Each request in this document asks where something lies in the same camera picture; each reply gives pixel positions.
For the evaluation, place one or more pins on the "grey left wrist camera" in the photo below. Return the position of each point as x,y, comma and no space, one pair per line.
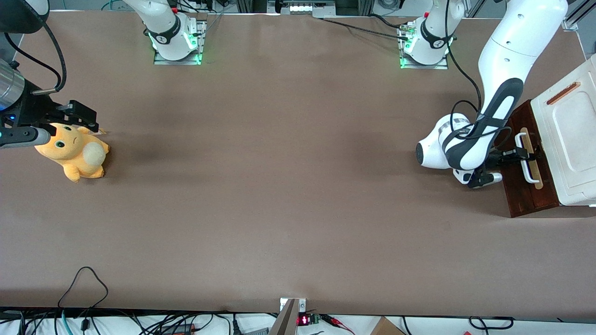
489,178

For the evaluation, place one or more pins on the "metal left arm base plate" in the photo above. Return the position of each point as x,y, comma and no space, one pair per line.
442,65

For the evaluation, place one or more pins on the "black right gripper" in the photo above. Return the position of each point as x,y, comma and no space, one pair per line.
33,108

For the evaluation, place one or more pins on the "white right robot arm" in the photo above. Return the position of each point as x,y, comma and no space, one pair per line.
167,28

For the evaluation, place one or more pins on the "small copper coloured bar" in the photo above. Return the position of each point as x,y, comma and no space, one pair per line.
563,93

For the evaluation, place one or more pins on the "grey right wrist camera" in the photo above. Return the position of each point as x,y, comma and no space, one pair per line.
23,136

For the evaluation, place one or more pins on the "orange plush toy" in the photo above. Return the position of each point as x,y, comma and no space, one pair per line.
74,151

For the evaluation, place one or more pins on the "brown cardboard box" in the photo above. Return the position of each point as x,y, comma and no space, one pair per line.
386,328

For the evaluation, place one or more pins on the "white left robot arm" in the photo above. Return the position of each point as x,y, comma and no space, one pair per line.
512,46

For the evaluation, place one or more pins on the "white and dark wood drawer cabinet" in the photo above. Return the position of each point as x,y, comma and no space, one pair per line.
572,139

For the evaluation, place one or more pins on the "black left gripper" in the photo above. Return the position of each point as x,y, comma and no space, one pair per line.
502,158

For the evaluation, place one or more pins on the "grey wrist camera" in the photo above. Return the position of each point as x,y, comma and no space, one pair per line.
23,136
489,178

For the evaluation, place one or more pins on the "white power strip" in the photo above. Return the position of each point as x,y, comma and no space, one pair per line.
302,8

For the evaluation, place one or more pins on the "small board with red display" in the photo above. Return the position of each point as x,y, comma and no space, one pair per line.
303,320

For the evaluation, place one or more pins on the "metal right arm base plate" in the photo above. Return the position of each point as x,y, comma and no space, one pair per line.
160,59

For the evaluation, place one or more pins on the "red clip leads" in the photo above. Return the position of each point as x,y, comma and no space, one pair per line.
333,320

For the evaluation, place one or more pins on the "aluminium frame profile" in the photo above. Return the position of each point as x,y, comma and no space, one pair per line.
569,23

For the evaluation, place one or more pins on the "black power adapter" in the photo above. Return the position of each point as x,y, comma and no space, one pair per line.
179,329

